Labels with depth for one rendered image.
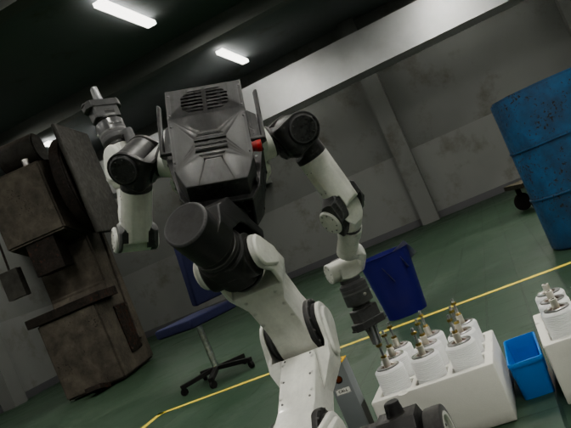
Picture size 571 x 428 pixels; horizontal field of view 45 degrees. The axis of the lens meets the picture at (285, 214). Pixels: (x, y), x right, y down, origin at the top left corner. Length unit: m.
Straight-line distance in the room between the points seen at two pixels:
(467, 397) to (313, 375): 0.57
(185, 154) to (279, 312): 0.47
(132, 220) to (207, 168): 0.39
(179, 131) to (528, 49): 10.81
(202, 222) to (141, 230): 0.52
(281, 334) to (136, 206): 0.54
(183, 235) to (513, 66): 10.96
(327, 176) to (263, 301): 0.40
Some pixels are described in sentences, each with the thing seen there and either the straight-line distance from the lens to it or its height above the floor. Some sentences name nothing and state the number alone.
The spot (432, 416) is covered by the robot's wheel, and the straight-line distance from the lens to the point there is 1.84.
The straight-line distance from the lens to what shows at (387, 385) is 2.21.
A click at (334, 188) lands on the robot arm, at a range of 1.91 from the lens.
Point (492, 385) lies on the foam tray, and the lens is 2.15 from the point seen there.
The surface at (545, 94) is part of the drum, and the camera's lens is 4.38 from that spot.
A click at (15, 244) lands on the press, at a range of 8.30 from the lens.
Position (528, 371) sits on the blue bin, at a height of 0.08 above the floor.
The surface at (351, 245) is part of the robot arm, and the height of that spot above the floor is 0.65.
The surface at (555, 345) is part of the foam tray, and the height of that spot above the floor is 0.17.
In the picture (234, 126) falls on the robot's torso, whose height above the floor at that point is 1.05.
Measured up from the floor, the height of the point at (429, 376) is 0.19.
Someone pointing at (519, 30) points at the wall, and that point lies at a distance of 12.33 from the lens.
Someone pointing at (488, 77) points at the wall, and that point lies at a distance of 12.21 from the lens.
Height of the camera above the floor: 0.75
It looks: 2 degrees up
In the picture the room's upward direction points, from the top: 23 degrees counter-clockwise
